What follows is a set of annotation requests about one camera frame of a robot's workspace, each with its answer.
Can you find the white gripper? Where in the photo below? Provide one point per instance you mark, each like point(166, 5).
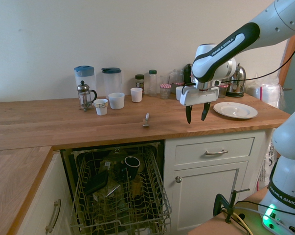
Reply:
point(201, 96)

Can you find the black bottle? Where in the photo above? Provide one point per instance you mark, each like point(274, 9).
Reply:
point(187, 73)

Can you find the white ribbed cup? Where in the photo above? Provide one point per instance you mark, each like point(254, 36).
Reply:
point(136, 95)

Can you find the small patterned paper cup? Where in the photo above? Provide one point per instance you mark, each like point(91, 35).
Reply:
point(100, 107)

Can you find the clear jar green lid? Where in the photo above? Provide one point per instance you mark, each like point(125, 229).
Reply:
point(152, 83)

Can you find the metal spoon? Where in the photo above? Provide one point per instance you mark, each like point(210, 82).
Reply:
point(145, 123)

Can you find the black mug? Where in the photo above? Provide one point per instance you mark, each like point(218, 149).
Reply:
point(132, 166)

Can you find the glass jar red checkered lid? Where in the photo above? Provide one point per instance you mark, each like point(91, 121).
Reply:
point(223, 91)

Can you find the steel electric kettle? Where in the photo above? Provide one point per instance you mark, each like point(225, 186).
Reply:
point(239, 80)

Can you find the dishwasher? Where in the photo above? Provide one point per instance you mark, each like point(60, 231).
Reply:
point(69, 166)

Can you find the small jar red checkered lid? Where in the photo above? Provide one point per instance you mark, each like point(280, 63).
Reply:
point(165, 91)

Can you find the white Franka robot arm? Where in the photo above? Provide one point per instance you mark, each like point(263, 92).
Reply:
point(225, 54)

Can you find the black plastic container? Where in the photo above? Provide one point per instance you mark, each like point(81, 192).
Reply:
point(96, 182)

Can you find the clear drinking glass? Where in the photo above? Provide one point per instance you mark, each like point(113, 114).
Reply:
point(165, 78)

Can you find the clear plastic bag stack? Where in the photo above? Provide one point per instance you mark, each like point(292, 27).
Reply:
point(267, 93)

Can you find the white kitchen cabinet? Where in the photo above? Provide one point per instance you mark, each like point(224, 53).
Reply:
point(39, 195)
point(211, 171)

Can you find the dark green clamp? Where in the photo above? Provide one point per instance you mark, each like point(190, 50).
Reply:
point(219, 200)

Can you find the large white mug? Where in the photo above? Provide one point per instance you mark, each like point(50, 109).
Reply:
point(116, 101)

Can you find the metal cabinet knob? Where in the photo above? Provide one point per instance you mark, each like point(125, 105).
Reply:
point(178, 179)

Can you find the dark spice jar green lid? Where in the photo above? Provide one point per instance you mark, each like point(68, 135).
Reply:
point(139, 83)

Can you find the printed plastic bag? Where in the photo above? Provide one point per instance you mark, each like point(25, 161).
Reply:
point(265, 171)

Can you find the white plate gold rim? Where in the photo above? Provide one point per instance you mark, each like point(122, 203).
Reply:
point(235, 110)

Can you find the glass French press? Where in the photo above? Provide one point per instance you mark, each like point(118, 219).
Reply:
point(84, 98)

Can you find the clear pitcher dark blue lid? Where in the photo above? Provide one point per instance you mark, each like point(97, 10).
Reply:
point(112, 80)

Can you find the clear pitcher light blue lid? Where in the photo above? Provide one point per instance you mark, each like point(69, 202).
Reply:
point(84, 76)

